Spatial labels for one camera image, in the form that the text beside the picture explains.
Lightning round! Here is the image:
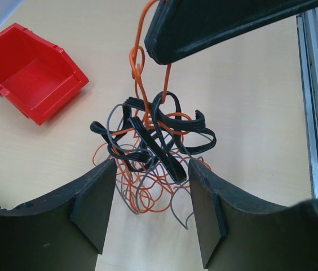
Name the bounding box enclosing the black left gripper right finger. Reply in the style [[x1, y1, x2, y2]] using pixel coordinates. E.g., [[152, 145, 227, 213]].
[[188, 159, 318, 270]]

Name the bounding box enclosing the red plastic bin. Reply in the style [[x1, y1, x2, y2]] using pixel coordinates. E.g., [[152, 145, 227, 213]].
[[0, 23, 89, 125]]

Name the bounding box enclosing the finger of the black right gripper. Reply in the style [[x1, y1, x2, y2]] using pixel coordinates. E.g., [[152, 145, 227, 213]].
[[144, 22, 318, 65], [149, 1, 318, 35]]

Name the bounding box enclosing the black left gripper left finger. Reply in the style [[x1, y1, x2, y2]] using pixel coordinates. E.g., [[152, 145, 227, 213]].
[[0, 159, 116, 270]]

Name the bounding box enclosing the grey thin cable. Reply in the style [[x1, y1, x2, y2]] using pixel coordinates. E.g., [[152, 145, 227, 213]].
[[105, 103, 205, 230]]

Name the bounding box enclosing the black ribbon cable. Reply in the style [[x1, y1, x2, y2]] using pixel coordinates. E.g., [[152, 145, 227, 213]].
[[90, 91, 218, 185]]

